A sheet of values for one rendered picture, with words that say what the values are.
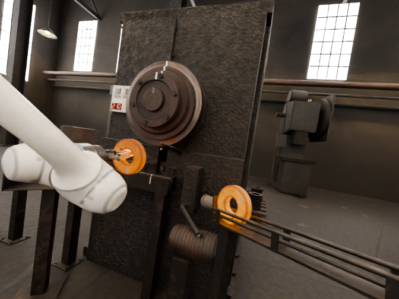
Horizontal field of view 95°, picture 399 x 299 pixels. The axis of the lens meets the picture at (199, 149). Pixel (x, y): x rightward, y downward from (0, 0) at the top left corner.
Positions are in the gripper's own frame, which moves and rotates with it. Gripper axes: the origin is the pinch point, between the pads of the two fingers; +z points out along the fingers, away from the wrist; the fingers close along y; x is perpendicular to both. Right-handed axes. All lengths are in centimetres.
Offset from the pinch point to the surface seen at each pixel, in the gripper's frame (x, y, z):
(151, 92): 29.6, -2.2, 15.3
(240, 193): -7.9, 49.1, 2.2
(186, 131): 12.2, 16.0, 23.6
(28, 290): -83, -53, -4
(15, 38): 213, -641, 290
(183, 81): 38.0, 11.5, 22.9
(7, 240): -84, -112, 17
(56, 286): -84, -43, 4
